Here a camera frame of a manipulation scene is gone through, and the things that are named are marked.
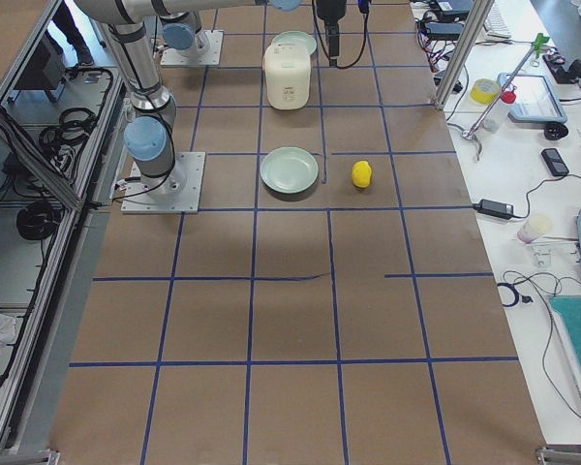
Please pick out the light green plate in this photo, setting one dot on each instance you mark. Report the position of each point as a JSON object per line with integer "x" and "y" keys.
{"x": 298, "y": 38}
{"x": 289, "y": 170}

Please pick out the clear plastic cup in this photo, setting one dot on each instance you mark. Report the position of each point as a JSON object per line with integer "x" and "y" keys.
{"x": 535, "y": 227}

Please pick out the red capped squeeze bottle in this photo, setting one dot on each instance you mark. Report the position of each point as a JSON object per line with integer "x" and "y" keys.
{"x": 498, "y": 114}

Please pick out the aluminium frame post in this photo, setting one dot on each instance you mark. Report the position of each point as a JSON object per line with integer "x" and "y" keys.
{"x": 473, "y": 25}

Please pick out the far light green plate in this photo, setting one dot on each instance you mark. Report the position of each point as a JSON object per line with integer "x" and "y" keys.
{"x": 298, "y": 38}

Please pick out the near light green plate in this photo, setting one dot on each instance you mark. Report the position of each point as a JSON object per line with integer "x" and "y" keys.
{"x": 289, "y": 170}

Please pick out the black power adapter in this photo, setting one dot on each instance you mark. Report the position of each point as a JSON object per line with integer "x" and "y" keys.
{"x": 494, "y": 209}

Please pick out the yellow tape roll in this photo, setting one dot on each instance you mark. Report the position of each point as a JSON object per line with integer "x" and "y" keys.
{"x": 484, "y": 91}

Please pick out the white keyboard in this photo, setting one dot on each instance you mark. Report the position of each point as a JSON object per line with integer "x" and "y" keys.
{"x": 494, "y": 27}

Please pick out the white rice cooker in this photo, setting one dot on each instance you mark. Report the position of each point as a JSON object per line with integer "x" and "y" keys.
{"x": 287, "y": 69}

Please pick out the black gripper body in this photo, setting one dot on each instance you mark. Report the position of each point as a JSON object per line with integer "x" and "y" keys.
{"x": 330, "y": 11}

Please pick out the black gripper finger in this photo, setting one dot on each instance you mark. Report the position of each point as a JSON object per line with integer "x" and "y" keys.
{"x": 335, "y": 45}
{"x": 331, "y": 44}

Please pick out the yellow toy lemon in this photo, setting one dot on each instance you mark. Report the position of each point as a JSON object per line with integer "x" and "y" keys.
{"x": 361, "y": 174}

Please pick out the black power brick top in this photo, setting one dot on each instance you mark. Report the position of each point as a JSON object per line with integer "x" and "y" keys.
{"x": 438, "y": 31}

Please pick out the metal rod with green clip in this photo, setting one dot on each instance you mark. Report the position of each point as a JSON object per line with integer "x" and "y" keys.
{"x": 537, "y": 46}

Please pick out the black round cap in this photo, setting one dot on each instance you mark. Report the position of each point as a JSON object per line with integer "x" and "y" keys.
{"x": 554, "y": 130}

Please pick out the blue teach pendant tablet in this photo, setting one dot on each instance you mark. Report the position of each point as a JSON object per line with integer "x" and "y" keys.
{"x": 536, "y": 102}

